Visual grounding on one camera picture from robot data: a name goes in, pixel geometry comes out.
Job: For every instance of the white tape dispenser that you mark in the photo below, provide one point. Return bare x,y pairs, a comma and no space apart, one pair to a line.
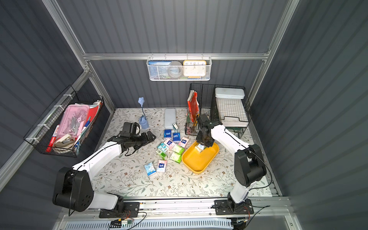
65,142

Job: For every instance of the pink tempo tissue pack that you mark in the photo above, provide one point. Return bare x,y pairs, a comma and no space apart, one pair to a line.
183,142
169,143

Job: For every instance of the light blue heart tissue pack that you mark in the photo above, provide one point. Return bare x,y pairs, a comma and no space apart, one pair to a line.
150,169

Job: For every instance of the white lidded box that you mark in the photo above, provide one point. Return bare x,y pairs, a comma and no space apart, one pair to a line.
229,93

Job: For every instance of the pink Tempo tissue pack left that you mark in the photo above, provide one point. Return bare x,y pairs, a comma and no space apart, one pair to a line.
169,143

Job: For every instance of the blue flower pen holder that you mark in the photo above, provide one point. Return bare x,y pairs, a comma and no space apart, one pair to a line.
143,119

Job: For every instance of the red booklet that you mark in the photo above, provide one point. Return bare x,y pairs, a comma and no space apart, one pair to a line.
193,105

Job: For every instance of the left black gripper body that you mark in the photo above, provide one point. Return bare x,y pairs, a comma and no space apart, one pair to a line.
144,138

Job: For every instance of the black wire side basket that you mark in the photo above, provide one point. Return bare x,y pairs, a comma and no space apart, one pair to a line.
40,134

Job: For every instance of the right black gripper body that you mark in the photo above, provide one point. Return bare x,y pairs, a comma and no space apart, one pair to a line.
201,141

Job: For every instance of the pink Tempo tissue pack right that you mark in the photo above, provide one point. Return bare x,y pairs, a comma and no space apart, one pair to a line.
183,142

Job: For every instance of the black wire desk organizer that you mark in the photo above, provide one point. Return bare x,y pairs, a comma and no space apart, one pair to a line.
234,114

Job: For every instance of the pink Tempo pack front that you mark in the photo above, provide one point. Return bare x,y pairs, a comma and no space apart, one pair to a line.
162,164

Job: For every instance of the pink plastic case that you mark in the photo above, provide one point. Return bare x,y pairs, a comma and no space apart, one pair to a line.
74,117

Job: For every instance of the blue white cartoon tissue pack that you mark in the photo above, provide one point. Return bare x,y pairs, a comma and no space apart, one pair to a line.
200,147

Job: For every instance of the white wire wall basket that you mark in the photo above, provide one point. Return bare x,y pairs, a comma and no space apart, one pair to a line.
157,67

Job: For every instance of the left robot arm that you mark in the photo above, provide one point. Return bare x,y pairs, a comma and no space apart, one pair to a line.
73,188

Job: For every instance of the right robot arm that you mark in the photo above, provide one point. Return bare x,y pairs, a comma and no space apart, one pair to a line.
249,164

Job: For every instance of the grey tape roll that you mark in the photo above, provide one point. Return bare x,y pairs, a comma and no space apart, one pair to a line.
175,70

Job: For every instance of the light blue pencil case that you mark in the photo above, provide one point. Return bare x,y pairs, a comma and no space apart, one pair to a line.
169,118

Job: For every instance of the dark blue Tempo tissue pack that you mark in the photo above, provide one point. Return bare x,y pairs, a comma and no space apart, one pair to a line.
167,134

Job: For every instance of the red marker pen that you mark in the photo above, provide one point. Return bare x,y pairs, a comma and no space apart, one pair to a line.
53,139

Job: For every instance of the green tissue pack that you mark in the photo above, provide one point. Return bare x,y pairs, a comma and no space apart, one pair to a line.
162,154
176,157
178,149

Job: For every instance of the yellow plastic storage box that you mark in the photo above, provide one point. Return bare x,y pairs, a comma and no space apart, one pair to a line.
197,161

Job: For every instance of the orange alarm clock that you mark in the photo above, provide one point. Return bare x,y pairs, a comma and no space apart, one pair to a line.
194,68

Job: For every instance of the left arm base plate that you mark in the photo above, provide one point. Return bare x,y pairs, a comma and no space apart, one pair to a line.
122,210

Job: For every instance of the teal cartoon tissue pack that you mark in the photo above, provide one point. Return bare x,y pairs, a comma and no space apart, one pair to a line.
164,148

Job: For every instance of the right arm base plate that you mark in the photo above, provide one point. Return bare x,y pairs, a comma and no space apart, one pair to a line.
225,207

